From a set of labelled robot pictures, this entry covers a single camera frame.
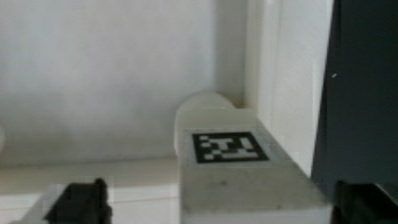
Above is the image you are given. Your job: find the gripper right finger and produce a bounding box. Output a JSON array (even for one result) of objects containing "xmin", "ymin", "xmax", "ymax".
[{"xmin": 334, "ymin": 181, "xmax": 398, "ymax": 224}]

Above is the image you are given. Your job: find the white square tabletop part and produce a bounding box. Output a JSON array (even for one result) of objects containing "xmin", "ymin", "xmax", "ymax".
[{"xmin": 0, "ymin": 0, "xmax": 334, "ymax": 224}]

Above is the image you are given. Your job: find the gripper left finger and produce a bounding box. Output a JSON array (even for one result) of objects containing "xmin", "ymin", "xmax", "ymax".
[{"xmin": 45, "ymin": 178, "xmax": 112, "ymax": 224}]

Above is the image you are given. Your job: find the white leg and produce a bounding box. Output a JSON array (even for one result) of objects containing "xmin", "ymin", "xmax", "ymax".
[{"xmin": 175, "ymin": 92, "xmax": 333, "ymax": 224}]

